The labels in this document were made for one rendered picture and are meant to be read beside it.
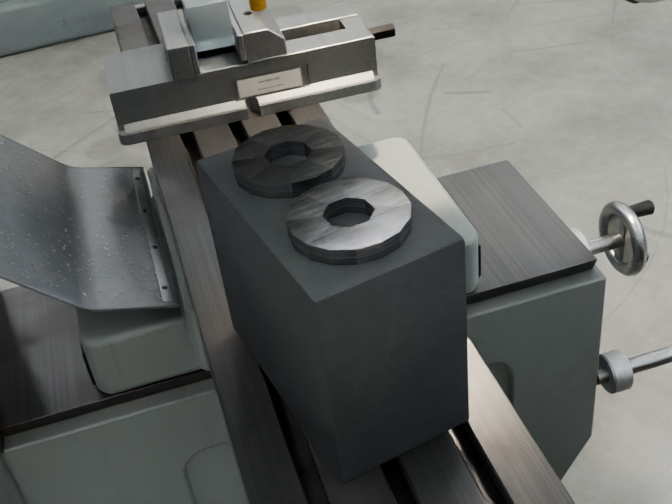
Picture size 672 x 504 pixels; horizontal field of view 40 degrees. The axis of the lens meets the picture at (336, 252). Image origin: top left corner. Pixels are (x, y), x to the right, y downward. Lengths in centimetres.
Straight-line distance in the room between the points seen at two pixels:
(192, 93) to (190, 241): 26
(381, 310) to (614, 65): 278
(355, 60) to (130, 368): 48
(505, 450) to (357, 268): 21
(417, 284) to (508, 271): 60
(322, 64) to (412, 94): 200
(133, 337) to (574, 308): 58
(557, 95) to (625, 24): 59
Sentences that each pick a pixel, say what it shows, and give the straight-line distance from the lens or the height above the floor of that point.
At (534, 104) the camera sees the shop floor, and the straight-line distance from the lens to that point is 313.
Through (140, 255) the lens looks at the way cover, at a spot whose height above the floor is 87.
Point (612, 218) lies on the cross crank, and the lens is 147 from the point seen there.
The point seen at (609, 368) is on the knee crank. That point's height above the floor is 54.
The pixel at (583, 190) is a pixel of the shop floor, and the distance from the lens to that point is 271.
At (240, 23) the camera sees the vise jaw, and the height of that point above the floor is 105.
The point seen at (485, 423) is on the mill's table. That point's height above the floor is 94.
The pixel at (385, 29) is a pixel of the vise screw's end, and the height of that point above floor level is 99.
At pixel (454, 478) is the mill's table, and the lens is 74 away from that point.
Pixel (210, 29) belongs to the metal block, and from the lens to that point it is 121.
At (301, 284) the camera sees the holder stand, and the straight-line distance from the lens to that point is 62.
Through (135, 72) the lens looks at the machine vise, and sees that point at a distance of 124.
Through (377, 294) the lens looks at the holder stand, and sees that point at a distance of 63.
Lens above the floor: 151
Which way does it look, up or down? 37 degrees down
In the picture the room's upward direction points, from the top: 7 degrees counter-clockwise
